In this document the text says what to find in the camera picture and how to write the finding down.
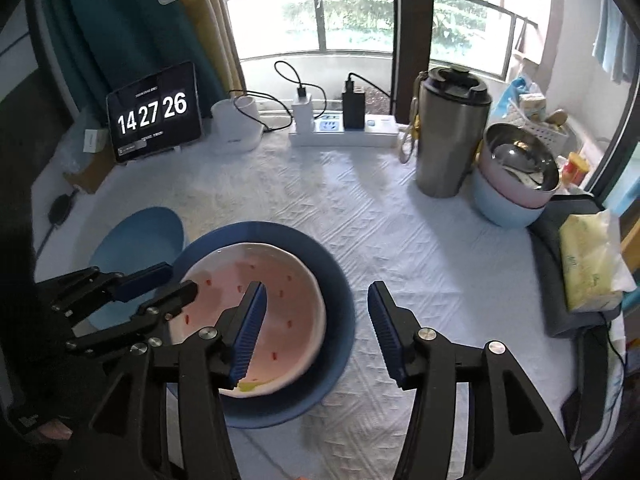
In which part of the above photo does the black tablet with clock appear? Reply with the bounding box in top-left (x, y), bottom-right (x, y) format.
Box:
top-left (106, 61), bottom-right (203, 163)

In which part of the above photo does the black charging cable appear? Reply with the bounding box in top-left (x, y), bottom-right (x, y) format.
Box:
top-left (273, 60), bottom-right (328, 111)
top-left (346, 72), bottom-right (392, 100)

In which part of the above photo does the steel tumbler with black lid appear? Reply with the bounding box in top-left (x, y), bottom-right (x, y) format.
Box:
top-left (411, 66), bottom-right (493, 198)

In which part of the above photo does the black round charging pad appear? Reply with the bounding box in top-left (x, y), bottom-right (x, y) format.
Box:
top-left (48, 195), bottom-right (76, 228)

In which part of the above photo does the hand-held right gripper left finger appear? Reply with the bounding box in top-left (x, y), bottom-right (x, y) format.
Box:
top-left (52, 281), bottom-right (267, 480)

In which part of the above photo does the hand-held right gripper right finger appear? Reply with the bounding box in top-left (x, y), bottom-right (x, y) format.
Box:
top-left (367, 281), bottom-right (583, 480)

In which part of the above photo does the steel bowl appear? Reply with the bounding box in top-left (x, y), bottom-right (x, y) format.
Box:
top-left (482, 122), bottom-right (561, 193)

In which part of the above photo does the white power strip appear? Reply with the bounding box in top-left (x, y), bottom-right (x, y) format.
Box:
top-left (289, 114), bottom-right (401, 148)

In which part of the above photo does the teal curtain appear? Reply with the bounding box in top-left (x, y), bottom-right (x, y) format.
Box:
top-left (40, 0), bottom-right (226, 126)

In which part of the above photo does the light blue hanging towel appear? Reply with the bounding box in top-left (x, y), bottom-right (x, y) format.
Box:
top-left (592, 0), bottom-right (636, 83)

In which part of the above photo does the grey bag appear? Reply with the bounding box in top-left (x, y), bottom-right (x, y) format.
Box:
top-left (527, 194), bottom-right (626, 338)

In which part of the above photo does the cardboard box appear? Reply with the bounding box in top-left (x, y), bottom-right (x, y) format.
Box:
top-left (62, 147), bottom-right (116, 195)

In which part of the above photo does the blue plate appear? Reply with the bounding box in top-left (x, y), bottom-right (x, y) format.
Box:
top-left (87, 206), bottom-right (186, 331)

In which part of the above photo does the small white box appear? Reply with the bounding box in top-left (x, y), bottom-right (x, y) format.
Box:
top-left (82, 128), bottom-right (109, 155)

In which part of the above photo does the dark window frame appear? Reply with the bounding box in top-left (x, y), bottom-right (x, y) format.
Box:
top-left (392, 0), bottom-right (640, 201)

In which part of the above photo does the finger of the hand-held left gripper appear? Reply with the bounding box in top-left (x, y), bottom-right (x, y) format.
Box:
top-left (50, 261), bottom-right (173, 321)
top-left (65, 280), bottom-right (198, 356)

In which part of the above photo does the light blue bowl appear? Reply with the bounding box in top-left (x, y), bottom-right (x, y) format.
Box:
top-left (471, 170), bottom-right (546, 228)

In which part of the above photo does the yellow tissue pack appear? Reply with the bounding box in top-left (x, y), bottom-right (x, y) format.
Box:
top-left (557, 209), bottom-right (637, 313)

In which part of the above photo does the person's left hand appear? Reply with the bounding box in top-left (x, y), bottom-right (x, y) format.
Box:
top-left (37, 420), bottom-right (73, 442)

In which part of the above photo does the blue bag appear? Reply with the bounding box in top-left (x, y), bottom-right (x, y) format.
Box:
top-left (495, 76), bottom-right (536, 121)

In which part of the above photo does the large blue bowl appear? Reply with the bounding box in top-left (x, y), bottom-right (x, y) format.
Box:
top-left (177, 221), bottom-right (357, 429)

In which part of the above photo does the balcony railing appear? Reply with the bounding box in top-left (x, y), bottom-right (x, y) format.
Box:
top-left (220, 0), bottom-right (540, 83)

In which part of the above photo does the white plastic basket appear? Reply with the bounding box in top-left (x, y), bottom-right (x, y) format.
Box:
top-left (505, 110), bottom-right (571, 143)

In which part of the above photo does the black charger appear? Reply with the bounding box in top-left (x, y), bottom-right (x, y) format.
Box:
top-left (342, 80), bottom-right (367, 131)

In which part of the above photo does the pastel pink bowl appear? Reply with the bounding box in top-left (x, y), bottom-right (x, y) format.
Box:
top-left (477, 152), bottom-right (561, 210)

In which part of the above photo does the white charger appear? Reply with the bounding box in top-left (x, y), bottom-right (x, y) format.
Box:
top-left (292, 92), bottom-right (315, 133)

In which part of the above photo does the printed carton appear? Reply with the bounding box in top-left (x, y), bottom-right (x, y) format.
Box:
top-left (517, 92), bottom-right (547, 121)

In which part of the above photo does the clear plastic bag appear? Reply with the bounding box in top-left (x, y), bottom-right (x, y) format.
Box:
top-left (55, 105), bottom-right (108, 171)

